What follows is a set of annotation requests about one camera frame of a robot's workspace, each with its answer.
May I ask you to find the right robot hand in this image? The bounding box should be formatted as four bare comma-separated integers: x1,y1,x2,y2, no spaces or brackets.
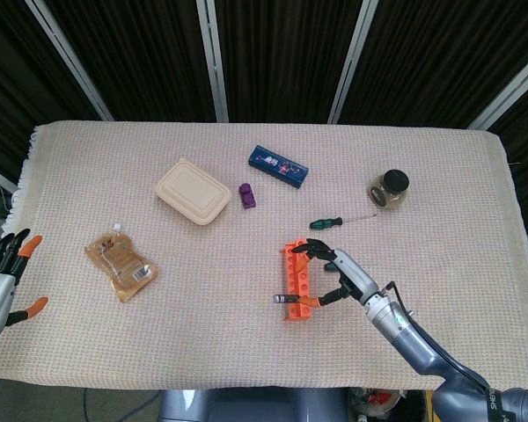
290,238,391,311

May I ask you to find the gray robot base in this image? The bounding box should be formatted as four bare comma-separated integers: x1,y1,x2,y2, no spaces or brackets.
157,387,351,422

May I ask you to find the green black striped screwdriver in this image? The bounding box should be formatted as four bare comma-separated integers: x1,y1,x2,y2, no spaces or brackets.
309,213,378,231

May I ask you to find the orange test tube rack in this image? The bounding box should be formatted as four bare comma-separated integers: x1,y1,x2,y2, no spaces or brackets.
282,237,314,324

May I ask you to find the glass jar black lid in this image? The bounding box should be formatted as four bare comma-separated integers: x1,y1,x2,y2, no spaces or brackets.
369,169,411,212

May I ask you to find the brown sauce pouch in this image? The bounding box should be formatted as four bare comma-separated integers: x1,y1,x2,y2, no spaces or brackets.
84,222,160,304

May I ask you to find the purple toy block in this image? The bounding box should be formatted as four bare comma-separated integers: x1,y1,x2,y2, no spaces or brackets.
238,182,259,210

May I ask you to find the blue rectangular box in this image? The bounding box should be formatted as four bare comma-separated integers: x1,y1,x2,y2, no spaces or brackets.
247,144,310,191

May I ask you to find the black waste bin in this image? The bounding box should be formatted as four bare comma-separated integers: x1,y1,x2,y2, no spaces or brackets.
348,387,428,422

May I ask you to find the beige woven tablecloth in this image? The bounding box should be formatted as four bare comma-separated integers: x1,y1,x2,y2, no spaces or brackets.
0,120,528,395

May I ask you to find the beige lidded lunch box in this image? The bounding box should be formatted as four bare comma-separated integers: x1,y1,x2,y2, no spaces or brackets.
155,156,232,227

